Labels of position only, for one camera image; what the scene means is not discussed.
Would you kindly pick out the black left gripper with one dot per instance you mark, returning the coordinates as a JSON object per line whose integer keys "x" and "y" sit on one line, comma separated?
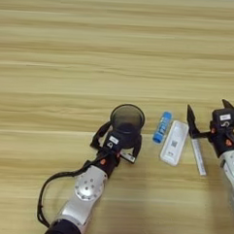
{"x": 109, "y": 160}

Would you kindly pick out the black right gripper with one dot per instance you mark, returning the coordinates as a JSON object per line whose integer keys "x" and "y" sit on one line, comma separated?
{"x": 223, "y": 140}

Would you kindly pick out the black mesh pen cup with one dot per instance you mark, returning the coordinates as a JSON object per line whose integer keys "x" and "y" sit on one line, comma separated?
{"x": 126, "y": 129}

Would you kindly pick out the white marker with black cap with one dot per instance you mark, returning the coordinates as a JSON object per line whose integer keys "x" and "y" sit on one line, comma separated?
{"x": 199, "y": 157}

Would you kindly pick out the white rectangular plastic case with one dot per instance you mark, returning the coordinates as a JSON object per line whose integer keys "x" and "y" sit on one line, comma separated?
{"x": 174, "y": 143}

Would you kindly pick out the blue glue stick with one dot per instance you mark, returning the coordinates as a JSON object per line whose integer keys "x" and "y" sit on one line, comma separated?
{"x": 162, "y": 127}

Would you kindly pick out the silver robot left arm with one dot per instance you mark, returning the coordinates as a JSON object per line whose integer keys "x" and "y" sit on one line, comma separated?
{"x": 86, "y": 188}

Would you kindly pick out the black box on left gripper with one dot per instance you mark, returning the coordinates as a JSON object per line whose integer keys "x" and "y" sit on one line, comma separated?
{"x": 113, "y": 140}

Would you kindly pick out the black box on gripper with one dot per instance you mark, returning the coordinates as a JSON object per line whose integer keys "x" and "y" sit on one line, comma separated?
{"x": 225, "y": 117}
{"x": 113, "y": 140}

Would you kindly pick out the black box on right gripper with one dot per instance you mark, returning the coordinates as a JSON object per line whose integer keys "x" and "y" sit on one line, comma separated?
{"x": 225, "y": 117}

